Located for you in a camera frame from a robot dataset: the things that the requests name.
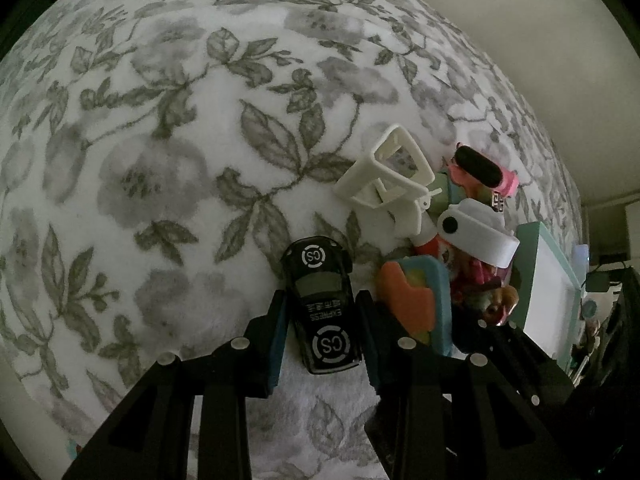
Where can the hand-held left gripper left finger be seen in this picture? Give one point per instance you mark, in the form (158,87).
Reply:
(272,350)

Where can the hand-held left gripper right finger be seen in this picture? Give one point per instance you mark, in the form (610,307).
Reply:
(369,350)

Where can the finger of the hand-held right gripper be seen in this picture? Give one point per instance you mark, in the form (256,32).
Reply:
(530,360)

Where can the black toy car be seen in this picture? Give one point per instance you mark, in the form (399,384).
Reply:
(320,310)

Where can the mint green tray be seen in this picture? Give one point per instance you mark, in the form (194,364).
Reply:
(550,300)

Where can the orange foam piece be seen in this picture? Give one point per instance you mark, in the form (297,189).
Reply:
(405,300)

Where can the brown pink toy figurine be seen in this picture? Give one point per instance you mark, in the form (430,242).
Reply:
(495,305)

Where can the teal foam piece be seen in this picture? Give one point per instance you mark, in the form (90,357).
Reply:
(442,305)

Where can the black power adapter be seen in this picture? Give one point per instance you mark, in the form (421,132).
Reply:
(600,280)

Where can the white lit device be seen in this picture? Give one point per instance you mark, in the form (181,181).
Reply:
(581,257)

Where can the orange red toy piece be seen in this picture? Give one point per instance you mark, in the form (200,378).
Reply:
(432,250)

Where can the white rounded plastic block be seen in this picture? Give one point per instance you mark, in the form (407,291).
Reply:
(480,235)

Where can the pink holder with black roller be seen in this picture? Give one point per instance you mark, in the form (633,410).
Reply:
(480,165)

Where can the grey floral blanket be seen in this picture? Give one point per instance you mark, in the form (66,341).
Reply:
(150,160)

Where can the white plastic frame part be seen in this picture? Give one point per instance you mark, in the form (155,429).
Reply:
(406,215)

